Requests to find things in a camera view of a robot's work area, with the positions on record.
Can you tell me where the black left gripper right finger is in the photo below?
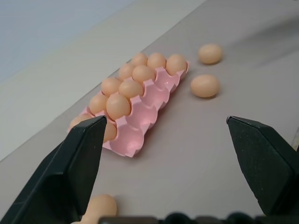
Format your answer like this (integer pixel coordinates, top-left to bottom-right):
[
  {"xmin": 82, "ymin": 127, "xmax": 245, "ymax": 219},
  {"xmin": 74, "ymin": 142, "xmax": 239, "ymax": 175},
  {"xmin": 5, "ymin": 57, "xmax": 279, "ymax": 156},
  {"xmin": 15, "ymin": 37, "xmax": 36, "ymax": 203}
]
[{"xmin": 226, "ymin": 115, "xmax": 299, "ymax": 218}]

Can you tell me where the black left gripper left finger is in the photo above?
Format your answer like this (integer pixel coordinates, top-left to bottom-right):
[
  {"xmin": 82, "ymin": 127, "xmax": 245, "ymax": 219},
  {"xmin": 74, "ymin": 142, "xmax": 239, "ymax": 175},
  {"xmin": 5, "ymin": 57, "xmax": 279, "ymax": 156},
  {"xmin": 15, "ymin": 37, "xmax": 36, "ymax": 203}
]
[{"xmin": 0, "ymin": 115, "xmax": 108, "ymax": 224}]

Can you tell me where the pink plastic egg tray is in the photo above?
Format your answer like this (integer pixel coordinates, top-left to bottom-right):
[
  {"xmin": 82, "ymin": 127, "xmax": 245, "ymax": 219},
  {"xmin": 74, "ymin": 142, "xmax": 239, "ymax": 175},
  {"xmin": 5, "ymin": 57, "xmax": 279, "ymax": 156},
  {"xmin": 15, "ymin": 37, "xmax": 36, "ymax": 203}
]
[{"xmin": 67, "ymin": 60, "xmax": 190, "ymax": 158}]

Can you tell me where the light brown egg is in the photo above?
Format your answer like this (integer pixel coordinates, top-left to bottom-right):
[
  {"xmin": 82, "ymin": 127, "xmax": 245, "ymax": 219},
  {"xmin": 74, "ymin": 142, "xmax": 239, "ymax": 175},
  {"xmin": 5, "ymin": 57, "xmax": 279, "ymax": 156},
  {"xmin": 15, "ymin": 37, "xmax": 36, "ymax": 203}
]
[
  {"xmin": 166, "ymin": 54, "xmax": 188, "ymax": 76},
  {"xmin": 102, "ymin": 121, "xmax": 117, "ymax": 143},
  {"xmin": 69, "ymin": 114, "xmax": 94, "ymax": 129},
  {"xmin": 147, "ymin": 52, "xmax": 167, "ymax": 69},
  {"xmin": 88, "ymin": 194, "xmax": 118, "ymax": 218},
  {"xmin": 89, "ymin": 92, "xmax": 109, "ymax": 115},
  {"xmin": 132, "ymin": 65, "xmax": 156, "ymax": 84},
  {"xmin": 106, "ymin": 92, "xmax": 130, "ymax": 119},
  {"xmin": 118, "ymin": 79, "xmax": 144, "ymax": 98},
  {"xmin": 198, "ymin": 43, "xmax": 223, "ymax": 65},
  {"xmin": 190, "ymin": 74, "xmax": 221, "ymax": 98},
  {"xmin": 101, "ymin": 77, "xmax": 121, "ymax": 96},
  {"xmin": 118, "ymin": 63, "xmax": 136, "ymax": 80},
  {"xmin": 130, "ymin": 53, "xmax": 149, "ymax": 67},
  {"xmin": 80, "ymin": 212, "xmax": 101, "ymax": 224}
]

